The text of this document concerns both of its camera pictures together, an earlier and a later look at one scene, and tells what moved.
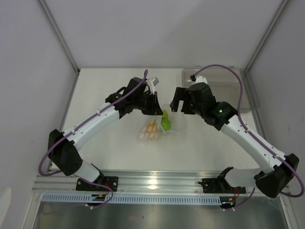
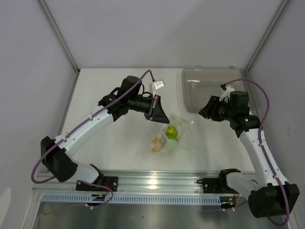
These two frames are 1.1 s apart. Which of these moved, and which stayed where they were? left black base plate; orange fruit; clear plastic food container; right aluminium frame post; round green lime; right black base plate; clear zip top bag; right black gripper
Moved: orange fruit; right black gripper; round green lime; clear zip top bag
Stayed: left black base plate; clear plastic food container; right aluminium frame post; right black base plate
